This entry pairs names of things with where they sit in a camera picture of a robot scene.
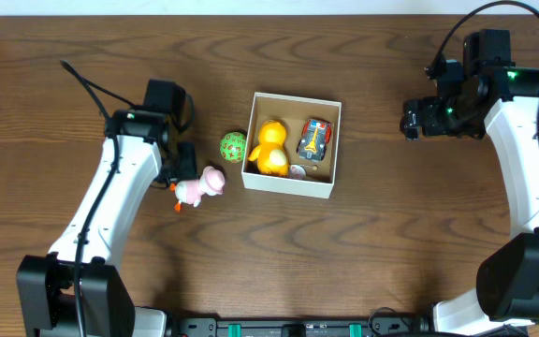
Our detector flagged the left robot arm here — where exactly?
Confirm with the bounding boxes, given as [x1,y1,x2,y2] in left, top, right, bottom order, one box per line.
[16,109,196,336]

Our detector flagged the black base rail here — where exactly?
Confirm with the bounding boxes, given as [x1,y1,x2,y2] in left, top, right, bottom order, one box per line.
[165,307,434,337]

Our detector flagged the green numbered ball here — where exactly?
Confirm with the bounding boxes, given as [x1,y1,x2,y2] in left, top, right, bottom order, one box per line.
[220,131,246,163]

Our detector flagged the red toy fire truck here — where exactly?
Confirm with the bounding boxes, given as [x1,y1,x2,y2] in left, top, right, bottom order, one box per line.
[297,118,333,162]

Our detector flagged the pig face rattle drum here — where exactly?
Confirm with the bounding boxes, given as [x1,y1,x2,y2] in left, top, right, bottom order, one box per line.
[288,164,325,182]

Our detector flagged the orange plastic duck toy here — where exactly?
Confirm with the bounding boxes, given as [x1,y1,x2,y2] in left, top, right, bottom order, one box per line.
[248,120,290,177]

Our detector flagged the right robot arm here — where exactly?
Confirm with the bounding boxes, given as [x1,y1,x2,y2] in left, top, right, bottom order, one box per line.
[401,56,539,335]

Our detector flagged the white cardboard box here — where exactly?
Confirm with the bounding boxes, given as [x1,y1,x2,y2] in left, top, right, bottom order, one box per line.
[241,92,342,198]

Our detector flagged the pink and white duck toy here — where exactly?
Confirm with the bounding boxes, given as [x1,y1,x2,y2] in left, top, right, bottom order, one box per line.
[169,166,226,212]

